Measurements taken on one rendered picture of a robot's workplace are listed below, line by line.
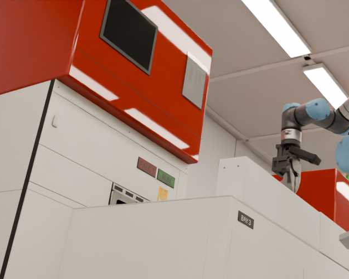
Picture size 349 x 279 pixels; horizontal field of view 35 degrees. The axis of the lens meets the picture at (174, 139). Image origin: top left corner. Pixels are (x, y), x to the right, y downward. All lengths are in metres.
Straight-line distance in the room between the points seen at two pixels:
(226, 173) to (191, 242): 0.24
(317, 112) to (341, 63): 2.55
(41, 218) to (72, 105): 0.42
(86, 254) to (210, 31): 2.73
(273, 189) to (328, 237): 0.44
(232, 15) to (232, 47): 0.41
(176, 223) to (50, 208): 0.46
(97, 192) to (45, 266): 0.34
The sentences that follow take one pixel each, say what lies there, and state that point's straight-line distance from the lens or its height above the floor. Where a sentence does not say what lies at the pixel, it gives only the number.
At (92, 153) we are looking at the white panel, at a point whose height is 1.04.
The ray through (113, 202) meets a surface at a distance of 2.05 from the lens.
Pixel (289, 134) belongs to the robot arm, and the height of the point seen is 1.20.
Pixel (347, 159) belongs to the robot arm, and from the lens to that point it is 1.75.
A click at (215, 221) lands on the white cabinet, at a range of 1.53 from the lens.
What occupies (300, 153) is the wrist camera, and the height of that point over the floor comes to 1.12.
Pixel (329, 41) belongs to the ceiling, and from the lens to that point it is 4.27.
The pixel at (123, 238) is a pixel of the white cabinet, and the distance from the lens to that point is 1.71.
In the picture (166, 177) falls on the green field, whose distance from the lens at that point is 2.32.
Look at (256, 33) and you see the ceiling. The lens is 4.20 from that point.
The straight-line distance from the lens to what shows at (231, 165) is 1.64.
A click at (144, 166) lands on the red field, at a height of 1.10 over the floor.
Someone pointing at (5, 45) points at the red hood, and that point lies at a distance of 2.34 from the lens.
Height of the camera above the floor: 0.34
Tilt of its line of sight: 23 degrees up
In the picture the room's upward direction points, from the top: 9 degrees clockwise
